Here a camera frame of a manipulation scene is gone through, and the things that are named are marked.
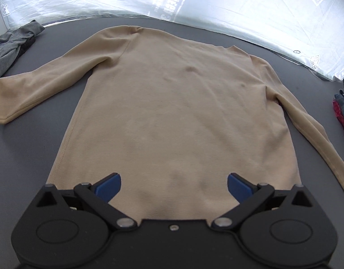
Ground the beige long sleeve shirt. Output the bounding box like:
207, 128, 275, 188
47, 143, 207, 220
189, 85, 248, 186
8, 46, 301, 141
0, 26, 344, 221

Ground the red folded garment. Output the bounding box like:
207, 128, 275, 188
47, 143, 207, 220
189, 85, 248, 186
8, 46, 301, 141
332, 99, 344, 130

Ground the grey garment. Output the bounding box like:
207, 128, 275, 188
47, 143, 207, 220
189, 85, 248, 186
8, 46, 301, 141
0, 20, 45, 77

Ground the white carrot print sheet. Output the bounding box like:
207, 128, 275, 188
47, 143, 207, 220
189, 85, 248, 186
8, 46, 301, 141
0, 0, 344, 80

